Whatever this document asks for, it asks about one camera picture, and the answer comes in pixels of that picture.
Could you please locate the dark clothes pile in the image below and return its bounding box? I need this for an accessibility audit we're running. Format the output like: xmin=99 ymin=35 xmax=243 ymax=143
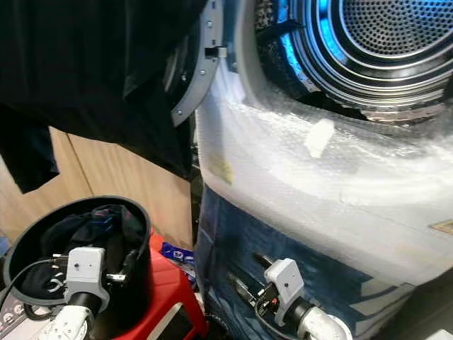
xmin=20 ymin=204 xmax=149 ymax=307

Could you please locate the white front-load washing machine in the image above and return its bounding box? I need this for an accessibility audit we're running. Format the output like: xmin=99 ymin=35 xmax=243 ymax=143
xmin=188 ymin=0 xmax=453 ymax=340

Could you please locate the red plastic stool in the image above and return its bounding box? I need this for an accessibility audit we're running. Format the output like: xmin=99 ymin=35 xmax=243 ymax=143
xmin=110 ymin=234 xmax=210 ymax=340

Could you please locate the blue printed plastic wrap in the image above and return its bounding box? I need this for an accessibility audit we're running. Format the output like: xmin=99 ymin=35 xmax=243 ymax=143
xmin=193 ymin=188 xmax=408 ymax=340

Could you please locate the blue printed packet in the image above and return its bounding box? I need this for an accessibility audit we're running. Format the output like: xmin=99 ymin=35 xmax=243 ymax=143
xmin=161 ymin=242 xmax=196 ymax=274

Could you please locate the clear bubble wrap sheet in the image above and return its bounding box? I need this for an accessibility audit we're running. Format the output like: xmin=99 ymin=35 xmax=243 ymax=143
xmin=195 ymin=71 xmax=453 ymax=288

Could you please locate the wooden cabinet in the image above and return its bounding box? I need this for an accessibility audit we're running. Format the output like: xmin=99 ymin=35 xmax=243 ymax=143
xmin=0 ymin=127 xmax=195 ymax=250

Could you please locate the yellow sticker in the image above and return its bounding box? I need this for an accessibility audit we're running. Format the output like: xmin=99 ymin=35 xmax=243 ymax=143
xmin=208 ymin=154 xmax=235 ymax=186

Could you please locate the black round laundry basket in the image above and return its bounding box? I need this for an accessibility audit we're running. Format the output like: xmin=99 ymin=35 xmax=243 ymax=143
xmin=4 ymin=195 xmax=154 ymax=325

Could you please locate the grey power strip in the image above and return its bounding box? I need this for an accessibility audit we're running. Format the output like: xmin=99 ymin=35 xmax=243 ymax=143
xmin=0 ymin=301 xmax=30 ymax=340

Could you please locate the white foam piece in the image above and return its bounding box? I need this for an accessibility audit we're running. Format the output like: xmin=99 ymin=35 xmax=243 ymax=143
xmin=303 ymin=118 xmax=336 ymax=159

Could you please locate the grey washer door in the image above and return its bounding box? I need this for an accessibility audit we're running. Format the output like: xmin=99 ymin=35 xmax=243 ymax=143
xmin=170 ymin=0 xmax=229 ymax=128

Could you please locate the black hanging garment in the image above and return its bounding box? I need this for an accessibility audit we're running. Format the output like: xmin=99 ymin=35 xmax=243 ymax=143
xmin=0 ymin=0 xmax=211 ymax=195

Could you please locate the perforated steel washer drum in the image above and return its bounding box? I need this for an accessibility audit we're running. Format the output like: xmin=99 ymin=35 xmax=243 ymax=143
xmin=256 ymin=0 xmax=453 ymax=123

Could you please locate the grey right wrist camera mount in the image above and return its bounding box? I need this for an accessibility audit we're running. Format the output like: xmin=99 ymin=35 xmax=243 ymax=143
xmin=263 ymin=258 xmax=307 ymax=310

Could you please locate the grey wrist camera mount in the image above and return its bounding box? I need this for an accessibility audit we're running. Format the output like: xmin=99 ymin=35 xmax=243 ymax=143
xmin=263 ymin=258 xmax=307 ymax=310
xmin=63 ymin=246 xmax=111 ymax=295

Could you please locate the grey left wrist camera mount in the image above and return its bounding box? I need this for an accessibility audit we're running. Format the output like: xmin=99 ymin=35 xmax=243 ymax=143
xmin=63 ymin=246 xmax=111 ymax=295

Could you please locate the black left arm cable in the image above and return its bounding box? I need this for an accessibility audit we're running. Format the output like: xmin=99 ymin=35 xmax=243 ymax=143
xmin=0 ymin=258 xmax=69 ymax=321

